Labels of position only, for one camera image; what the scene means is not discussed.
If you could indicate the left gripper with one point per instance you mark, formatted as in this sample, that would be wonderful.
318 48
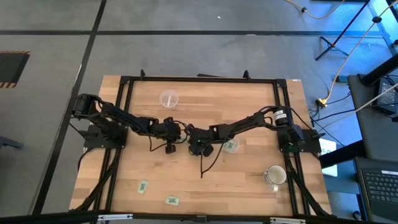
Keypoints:
168 129

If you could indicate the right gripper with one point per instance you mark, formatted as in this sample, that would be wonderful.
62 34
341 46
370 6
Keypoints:
203 135

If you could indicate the green sweetener packet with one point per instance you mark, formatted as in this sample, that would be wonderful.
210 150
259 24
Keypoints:
230 145
142 187
172 201

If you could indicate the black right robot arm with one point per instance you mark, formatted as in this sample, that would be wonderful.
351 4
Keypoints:
248 121

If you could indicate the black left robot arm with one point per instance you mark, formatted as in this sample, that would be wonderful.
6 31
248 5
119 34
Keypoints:
124 119

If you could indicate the clear round plastic container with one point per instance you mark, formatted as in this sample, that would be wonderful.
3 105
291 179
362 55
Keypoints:
174 99
236 147

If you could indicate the white sweetener stick packet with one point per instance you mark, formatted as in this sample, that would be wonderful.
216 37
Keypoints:
169 101

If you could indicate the white ceramic mug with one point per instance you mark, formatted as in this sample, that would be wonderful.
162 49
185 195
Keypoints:
275 174

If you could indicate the white paper box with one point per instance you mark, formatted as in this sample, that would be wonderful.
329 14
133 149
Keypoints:
329 146

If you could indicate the black desk support beam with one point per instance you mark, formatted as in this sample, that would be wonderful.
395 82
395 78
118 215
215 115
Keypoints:
342 154

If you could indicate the grey chair base leg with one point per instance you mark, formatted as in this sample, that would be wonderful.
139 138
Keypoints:
9 142

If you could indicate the black hazard-striped floor hatch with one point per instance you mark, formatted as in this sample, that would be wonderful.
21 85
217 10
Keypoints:
12 68

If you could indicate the black tripod stand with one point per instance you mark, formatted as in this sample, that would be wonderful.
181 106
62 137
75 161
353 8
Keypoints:
342 31

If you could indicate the grey side desk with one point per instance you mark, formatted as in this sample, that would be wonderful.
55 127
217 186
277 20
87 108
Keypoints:
373 140

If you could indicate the black power adapter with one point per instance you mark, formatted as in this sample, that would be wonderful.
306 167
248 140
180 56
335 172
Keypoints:
385 96

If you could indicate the dark laptop computer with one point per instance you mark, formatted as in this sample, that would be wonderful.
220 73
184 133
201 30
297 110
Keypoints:
382 186

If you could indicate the thick black pole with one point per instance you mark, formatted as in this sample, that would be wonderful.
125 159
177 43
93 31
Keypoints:
381 70

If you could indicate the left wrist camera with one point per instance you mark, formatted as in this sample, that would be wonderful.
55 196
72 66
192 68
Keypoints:
170 148

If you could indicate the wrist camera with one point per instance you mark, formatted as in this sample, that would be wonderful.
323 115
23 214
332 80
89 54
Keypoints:
206 151
170 148

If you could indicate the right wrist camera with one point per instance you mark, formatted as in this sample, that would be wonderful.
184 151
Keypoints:
206 151

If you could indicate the black aluminium table frame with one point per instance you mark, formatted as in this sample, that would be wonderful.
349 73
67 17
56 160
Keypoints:
202 80

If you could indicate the silver mounting bracket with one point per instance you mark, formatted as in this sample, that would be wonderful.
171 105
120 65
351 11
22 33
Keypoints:
287 221
115 216

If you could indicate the black camera mounting beam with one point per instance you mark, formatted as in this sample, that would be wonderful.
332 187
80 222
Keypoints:
46 217

